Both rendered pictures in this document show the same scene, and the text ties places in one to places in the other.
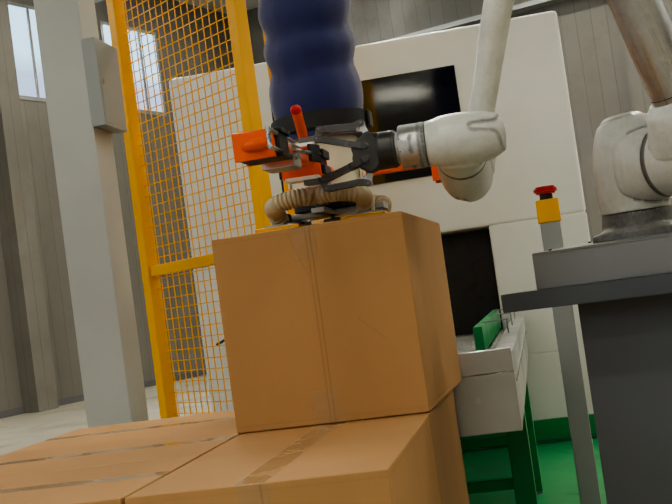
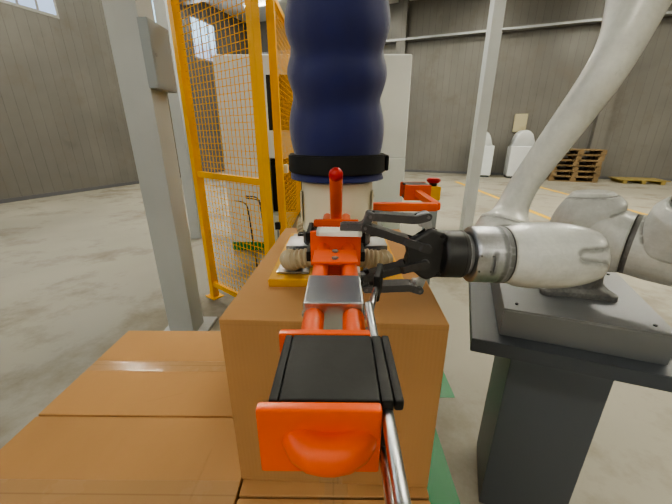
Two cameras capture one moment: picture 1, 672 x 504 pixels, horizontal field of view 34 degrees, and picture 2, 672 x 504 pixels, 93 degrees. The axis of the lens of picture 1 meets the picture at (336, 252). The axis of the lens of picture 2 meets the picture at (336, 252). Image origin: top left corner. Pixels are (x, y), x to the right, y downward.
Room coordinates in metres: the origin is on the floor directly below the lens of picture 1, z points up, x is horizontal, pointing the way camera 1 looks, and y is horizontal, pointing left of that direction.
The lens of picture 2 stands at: (1.74, 0.13, 1.25)
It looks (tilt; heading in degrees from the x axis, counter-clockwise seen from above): 20 degrees down; 350
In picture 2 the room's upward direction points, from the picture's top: straight up
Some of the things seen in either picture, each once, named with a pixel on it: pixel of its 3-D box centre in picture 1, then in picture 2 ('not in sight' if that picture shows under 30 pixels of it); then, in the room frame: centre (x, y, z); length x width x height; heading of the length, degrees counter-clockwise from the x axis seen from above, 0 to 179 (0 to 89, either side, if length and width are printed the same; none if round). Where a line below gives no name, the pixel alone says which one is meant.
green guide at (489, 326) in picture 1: (499, 325); not in sight; (4.30, -0.59, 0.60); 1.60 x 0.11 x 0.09; 170
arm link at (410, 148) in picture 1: (411, 146); (481, 254); (2.17, -0.18, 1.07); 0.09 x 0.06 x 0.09; 170
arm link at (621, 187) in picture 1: (631, 161); (586, 230); (2.45, -0.68, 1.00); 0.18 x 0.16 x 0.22; 33
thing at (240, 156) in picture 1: (259, 147); (322, 391); (1.92, 0.11, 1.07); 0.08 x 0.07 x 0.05; 170
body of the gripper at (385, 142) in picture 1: (375, 151); (435, 253); (2.18, -0.11, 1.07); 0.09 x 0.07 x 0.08; 80
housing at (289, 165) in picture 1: (280, 158); (333, 305); (2.05, 0.08, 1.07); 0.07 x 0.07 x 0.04; 80
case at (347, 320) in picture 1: (348, 317); (338, 325); (2.50, -0.01, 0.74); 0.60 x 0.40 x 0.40; 168
